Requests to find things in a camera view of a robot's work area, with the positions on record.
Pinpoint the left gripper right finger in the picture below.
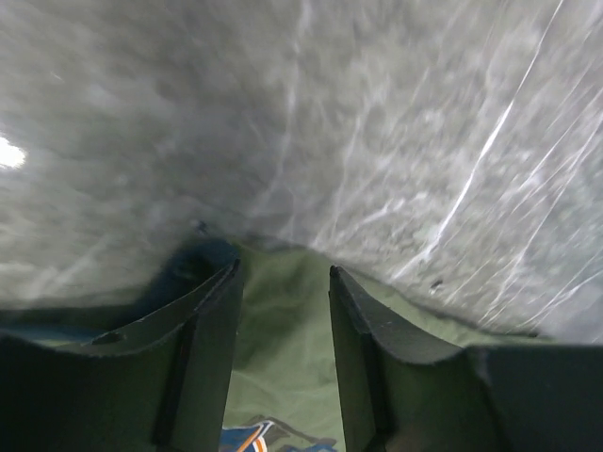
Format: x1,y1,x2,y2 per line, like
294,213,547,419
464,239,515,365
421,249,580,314
329,266,602,451

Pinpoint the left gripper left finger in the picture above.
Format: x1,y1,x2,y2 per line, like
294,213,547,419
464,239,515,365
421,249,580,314
1,264,242,451

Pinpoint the green printed tank top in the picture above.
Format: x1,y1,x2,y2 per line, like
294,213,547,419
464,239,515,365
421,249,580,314
0,237,552,452

